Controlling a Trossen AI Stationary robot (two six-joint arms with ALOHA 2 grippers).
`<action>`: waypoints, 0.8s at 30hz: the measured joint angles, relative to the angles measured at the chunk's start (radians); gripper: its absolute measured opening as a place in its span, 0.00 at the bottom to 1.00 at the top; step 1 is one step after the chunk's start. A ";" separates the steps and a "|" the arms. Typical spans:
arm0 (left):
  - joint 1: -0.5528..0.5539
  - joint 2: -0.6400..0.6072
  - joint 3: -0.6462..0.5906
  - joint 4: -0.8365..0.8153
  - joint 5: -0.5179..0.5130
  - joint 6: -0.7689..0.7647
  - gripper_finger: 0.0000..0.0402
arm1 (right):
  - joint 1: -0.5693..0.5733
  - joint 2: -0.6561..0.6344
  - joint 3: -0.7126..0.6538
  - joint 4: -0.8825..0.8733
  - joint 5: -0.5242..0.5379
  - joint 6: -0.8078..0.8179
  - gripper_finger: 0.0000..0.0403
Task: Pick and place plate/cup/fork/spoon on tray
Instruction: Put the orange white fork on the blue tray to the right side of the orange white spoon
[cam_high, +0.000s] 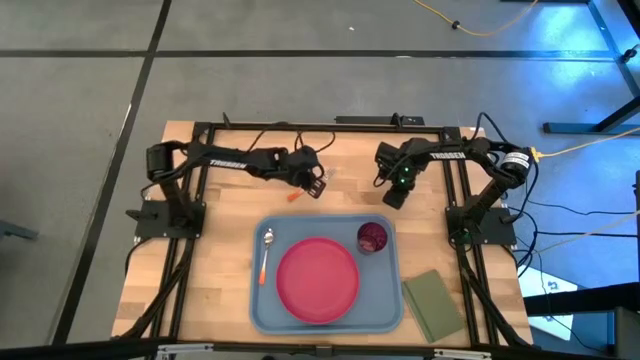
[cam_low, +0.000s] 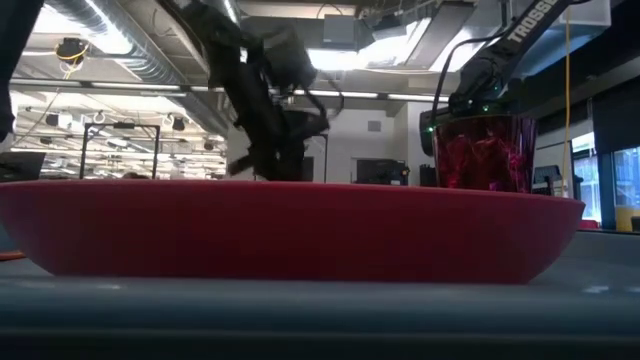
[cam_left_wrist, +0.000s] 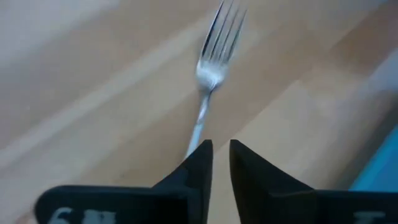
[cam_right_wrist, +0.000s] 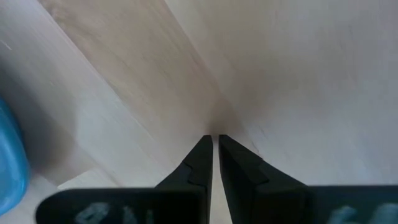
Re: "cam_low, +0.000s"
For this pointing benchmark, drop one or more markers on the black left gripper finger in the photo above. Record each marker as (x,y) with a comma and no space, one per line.
(250,162)
(290,162)

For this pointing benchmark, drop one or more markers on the red translucent cup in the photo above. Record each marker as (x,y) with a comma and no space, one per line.
(482,155)

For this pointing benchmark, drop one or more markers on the red plate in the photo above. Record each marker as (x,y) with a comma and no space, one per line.
(300,230)

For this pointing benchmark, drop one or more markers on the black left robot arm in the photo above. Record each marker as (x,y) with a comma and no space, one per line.
(220,40)

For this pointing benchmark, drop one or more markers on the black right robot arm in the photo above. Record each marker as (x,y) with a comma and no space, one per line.
(505,55)

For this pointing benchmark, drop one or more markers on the dark robot arm base column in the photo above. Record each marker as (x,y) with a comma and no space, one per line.
(15,50)

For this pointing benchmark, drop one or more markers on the black equipment cabinet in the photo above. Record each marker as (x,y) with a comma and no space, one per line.
(380,172)

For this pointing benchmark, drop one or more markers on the long ceiling light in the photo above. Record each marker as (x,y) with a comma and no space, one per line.
(135,86)

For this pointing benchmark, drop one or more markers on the black ceiling device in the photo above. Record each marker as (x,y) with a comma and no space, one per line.
(71,50)

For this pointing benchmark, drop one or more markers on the yellow bin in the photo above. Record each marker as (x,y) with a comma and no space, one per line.
(625,219)

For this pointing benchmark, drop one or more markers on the orange flat item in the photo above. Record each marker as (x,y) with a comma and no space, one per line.
(10,255)

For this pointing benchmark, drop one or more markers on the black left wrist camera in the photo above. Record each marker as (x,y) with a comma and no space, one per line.
(290,60)

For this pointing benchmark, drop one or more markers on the black metal rack frame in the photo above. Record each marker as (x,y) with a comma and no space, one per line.
(120,127)

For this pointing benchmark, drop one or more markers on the silver ceiling duct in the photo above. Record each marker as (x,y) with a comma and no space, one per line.
(145,45)

